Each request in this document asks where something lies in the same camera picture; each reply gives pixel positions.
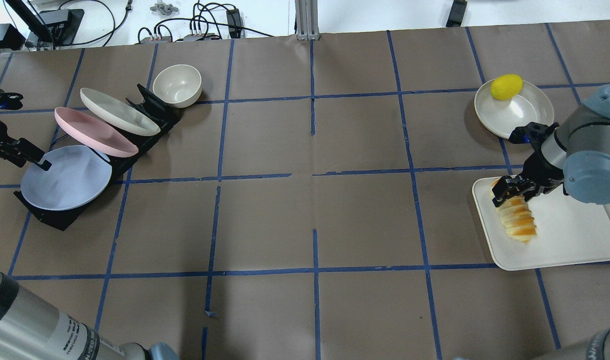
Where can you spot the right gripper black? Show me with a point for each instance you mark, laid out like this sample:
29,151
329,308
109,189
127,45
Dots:
543,170

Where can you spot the striped orange bread roll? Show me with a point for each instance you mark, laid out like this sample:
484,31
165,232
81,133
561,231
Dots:
517,219

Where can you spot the blue plate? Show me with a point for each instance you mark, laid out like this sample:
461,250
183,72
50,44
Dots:
77,175

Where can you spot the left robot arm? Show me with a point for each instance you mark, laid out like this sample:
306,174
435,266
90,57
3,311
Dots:
32,328

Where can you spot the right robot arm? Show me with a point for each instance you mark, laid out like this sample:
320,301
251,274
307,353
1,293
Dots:
583,151

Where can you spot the pink plate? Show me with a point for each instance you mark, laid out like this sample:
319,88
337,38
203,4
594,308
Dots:
95,133

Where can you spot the cream white plate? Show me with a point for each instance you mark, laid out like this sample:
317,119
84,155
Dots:
118,113

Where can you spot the white rectangular tray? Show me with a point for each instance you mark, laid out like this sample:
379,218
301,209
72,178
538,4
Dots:
567,232

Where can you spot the shallow white bowl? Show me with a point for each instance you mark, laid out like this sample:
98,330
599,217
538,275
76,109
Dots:
501,117

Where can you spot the yellow lemon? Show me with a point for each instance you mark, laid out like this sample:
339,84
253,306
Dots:
506,86

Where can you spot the black dish rack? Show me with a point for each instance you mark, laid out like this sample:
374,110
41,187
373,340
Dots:
164,115

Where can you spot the black monitor stand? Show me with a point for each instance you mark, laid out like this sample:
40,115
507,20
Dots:
49,29

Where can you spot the small cream bowl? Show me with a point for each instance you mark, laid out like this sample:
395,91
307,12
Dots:
179,85

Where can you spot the aluminium frame post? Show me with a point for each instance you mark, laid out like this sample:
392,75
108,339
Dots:
306,18

